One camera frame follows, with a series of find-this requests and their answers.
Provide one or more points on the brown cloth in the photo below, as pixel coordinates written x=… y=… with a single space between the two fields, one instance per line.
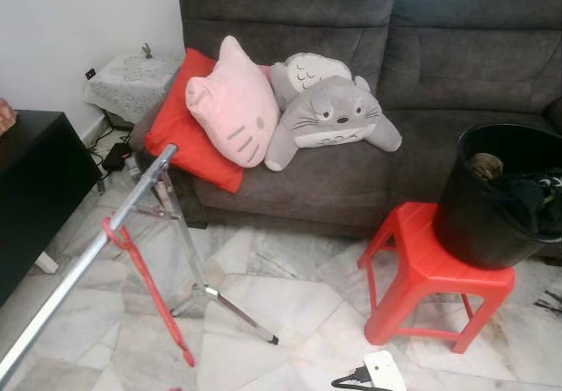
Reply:
x=486 y=167

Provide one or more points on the black plastic bucket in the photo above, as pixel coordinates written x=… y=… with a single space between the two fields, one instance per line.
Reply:
x=474 y=224

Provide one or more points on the red plastic stool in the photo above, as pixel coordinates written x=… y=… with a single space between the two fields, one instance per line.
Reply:
x=430 y=268

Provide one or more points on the dark grey fabric sofa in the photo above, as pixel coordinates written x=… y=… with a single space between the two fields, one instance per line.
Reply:
x=421 y=75

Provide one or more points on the grey Totoro plush open eyes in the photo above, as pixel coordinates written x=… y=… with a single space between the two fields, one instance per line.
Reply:
x=334 y=119

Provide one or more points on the grey Totoro plush closed eyes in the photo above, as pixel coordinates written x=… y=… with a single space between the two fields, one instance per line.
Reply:
x=307 y=70

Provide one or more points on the pink cat face cushion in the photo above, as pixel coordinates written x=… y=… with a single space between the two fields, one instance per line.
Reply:
x=233 y=110

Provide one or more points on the small bronze figurine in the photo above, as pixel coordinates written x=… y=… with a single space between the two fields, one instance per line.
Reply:
x=147 y=52

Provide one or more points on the side table with lace cloth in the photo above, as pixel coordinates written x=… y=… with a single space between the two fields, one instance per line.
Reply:
x=132 y=83

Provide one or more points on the black power adapter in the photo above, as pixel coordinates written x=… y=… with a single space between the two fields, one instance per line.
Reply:
x=117 y=155

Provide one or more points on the black TV cabinet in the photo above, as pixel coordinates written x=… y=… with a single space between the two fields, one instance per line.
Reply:
x=44 y=198

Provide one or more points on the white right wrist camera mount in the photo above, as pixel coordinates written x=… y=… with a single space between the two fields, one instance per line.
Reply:
x=385 y=373

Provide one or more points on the black wall socket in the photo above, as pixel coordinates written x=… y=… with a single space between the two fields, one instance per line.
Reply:
x=90 y=73

